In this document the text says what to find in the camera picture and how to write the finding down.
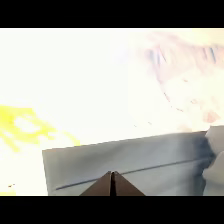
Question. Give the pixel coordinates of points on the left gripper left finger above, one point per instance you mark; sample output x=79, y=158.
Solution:
x=101, y=187

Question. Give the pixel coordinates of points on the light blue shirt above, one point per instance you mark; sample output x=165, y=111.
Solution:
x=133, y=160

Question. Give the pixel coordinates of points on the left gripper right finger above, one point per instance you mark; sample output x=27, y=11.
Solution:
x=124, y=187

